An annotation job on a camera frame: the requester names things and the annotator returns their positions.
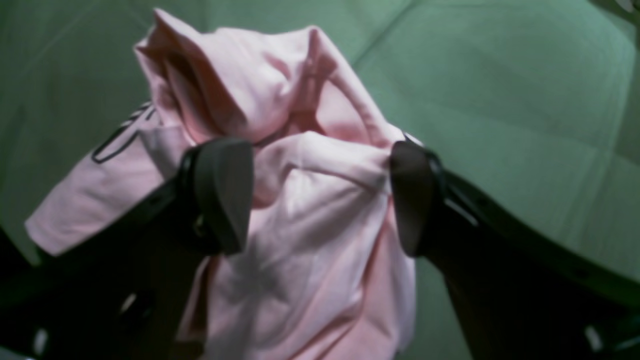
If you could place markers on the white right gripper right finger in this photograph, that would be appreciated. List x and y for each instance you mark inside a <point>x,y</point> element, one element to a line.
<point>517,295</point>

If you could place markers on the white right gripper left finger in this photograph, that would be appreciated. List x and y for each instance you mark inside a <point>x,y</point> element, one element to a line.
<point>121,294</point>

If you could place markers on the pink t-shirt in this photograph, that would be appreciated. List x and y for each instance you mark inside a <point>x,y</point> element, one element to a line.
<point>323,276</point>

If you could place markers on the grey-green table cloth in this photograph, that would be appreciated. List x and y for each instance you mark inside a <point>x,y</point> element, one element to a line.
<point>534,101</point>

